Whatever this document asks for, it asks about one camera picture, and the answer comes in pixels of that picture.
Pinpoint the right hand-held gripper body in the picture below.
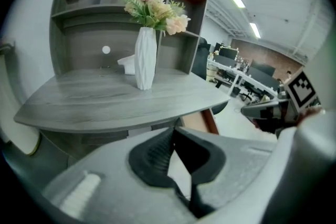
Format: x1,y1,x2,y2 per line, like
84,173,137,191
259,68,325,136

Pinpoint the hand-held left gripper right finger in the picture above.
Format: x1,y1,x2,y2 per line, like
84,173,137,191
173,127,278,219

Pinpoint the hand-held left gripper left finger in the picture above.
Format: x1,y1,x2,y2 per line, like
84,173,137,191
41,127,198,224

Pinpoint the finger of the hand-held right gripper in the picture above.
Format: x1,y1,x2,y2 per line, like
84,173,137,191
240,102,263,119

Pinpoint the brown wooden drawer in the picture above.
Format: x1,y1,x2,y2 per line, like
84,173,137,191
180,108,220,136

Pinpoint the white crumpled tissue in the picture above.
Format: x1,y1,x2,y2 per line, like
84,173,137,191
117,55,137,76

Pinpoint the long white office table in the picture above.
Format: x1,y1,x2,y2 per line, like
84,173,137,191
207,59,279,99

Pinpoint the wide black computer monitor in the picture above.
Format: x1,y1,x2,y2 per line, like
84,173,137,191
247,63,277,81

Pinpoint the small black computer monitor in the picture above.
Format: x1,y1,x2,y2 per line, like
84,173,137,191
218,47,239,60

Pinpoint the grey wooden desk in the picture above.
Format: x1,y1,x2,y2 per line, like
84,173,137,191
13,67,232,168

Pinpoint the black office chair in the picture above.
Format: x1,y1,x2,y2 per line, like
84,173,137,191
191,36,212,81

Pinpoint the short ceiling light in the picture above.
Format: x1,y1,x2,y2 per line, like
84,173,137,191
248,22,262,39

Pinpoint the white ribbed vase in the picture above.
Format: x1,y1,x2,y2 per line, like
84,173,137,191
134,26,158,91

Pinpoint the grey wooden shelf hutch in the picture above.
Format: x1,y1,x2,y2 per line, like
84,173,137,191
48,0,208,77

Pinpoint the artificial pink flower bouquet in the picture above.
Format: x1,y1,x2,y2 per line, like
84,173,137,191
115,0,192,36

